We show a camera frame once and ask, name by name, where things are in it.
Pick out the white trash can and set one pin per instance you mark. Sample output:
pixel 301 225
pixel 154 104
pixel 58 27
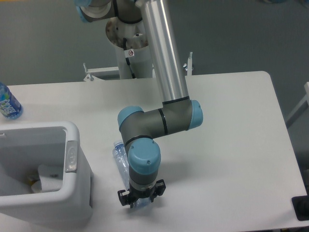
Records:
pixel 23 147

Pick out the crumpled paper trash in can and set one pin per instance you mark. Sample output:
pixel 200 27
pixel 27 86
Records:
pixel 35 183

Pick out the white metal frame left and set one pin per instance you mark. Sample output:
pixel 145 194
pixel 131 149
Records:
pixel 108 73

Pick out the white plastic wrapper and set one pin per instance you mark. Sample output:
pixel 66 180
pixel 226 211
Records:
pixel 51 177

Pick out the black clamp at table edge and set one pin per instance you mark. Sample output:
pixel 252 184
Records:
pixel 301 207

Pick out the white furniture leg right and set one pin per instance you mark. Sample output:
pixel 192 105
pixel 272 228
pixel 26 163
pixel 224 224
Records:
pixel 299 109

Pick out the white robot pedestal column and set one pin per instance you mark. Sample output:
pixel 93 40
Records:
pixel 131 48

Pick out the clear plastic bottle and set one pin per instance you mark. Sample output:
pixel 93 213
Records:
pixel 121 161

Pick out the blue labelled water bottle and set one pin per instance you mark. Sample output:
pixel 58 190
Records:
pixel 10 107

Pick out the white metal frame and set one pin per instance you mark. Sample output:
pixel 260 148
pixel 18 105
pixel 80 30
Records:
pixel 108 73
pixel 188 66

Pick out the white metal frame right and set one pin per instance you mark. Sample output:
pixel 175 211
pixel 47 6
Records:
pixel 188 66

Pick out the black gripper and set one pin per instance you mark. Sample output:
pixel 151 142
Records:
pixel 139 191

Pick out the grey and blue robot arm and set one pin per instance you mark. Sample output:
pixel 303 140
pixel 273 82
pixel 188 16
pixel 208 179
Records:
pixel 139 129

